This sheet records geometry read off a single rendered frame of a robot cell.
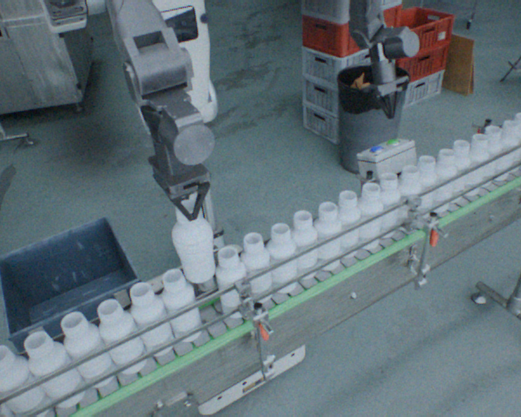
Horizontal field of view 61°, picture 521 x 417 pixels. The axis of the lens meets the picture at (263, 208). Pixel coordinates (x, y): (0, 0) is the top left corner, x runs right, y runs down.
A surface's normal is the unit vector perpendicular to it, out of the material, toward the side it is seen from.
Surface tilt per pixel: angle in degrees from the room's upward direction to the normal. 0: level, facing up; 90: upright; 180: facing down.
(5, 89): 94
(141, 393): 90
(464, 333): 0
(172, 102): 5
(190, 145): 91
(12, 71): 90
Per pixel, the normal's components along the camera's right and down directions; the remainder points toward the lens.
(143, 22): 0.36, -0.10
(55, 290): 0.51, 0.51
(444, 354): -0.07, -0.78
